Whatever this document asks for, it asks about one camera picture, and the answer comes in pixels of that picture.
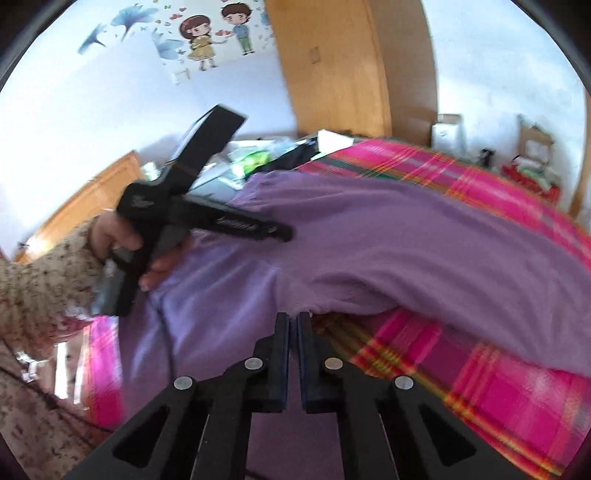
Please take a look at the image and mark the purple fleece garment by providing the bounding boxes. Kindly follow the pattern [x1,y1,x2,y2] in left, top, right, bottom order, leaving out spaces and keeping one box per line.
[117,170,591,480]

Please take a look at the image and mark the left floral sleeve forearm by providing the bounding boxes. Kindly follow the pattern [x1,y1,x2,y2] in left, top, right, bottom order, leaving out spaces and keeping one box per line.
[1,220,103,360]

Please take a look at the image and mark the person's left hand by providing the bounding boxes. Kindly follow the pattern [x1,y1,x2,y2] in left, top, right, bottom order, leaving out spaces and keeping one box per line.
[87,209,192,292]

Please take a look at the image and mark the green tissue pack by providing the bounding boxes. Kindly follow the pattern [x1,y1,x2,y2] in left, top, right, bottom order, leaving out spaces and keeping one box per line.
[228,146,276,178]

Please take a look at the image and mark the black cloth on table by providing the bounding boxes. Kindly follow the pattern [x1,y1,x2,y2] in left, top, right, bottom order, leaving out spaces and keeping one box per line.
[245,139,318,180]

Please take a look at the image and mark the white paper stack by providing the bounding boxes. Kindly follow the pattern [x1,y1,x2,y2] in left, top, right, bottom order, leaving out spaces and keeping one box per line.
[317,129,355,155]

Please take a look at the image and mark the pink plaid bed cover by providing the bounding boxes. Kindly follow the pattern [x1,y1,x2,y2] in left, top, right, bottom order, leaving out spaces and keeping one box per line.
[85,138,591,480]

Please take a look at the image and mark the wooden wardrobe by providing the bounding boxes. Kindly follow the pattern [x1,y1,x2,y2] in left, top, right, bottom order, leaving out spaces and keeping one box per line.
[266,0,438,146]

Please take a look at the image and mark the white small box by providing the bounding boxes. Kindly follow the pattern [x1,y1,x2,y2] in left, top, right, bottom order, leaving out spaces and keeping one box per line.
[431,114,466,157]

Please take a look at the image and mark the black spray bottle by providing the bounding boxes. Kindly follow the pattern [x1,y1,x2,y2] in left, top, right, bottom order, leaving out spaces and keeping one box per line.
[478,149,495,170]

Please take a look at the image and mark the cardboard box with label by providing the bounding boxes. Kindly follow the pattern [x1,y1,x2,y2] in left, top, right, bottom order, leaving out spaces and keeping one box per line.
[518,124,554,164]

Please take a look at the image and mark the cartoon couple wall sticker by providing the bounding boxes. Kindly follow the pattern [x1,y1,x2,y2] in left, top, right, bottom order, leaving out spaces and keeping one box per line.
[178,2,256,71]

